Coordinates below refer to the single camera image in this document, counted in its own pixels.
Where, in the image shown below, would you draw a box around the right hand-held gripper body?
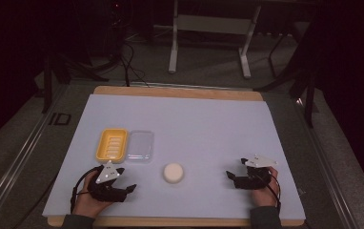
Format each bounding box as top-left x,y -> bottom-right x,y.
233,154 -> 279,191

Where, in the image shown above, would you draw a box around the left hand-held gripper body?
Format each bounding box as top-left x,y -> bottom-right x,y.
87,159 -> 129,203

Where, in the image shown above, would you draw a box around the yellow soap dish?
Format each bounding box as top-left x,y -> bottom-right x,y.
95,128 -> 129,163

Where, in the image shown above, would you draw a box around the clear plastic tray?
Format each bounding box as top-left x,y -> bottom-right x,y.
126,129 -> 155,163

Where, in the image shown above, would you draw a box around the round white soap bar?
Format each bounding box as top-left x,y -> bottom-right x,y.
163,162 -> 185,184

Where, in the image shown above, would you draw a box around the person's right hand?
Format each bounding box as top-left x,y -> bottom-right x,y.
250,166 -> 280,208

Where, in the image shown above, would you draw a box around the person's left hand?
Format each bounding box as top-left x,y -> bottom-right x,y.
72,171 -> 114,219

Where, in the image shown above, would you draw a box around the light blue table mat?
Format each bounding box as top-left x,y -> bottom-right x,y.
42,94 -> 307,221

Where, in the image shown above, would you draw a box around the wooden table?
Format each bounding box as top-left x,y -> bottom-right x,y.
47,85 -> 305,228

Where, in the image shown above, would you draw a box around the black stand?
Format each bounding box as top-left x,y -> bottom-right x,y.
253,56 -> 319,129

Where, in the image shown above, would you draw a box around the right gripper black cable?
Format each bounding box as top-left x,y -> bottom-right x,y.
253,171 -> 282,214

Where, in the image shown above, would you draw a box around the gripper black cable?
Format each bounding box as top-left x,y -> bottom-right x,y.
253,171 -> 282,214
70,165 -> 105,215

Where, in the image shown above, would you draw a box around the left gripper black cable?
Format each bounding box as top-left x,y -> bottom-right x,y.
70,165 -> 105,215

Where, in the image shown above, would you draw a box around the black floor cables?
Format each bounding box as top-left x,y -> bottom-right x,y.
107,31 -> 151,88

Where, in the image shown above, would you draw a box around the white metal table frame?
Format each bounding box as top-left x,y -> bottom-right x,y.
168,0 -> 263,79

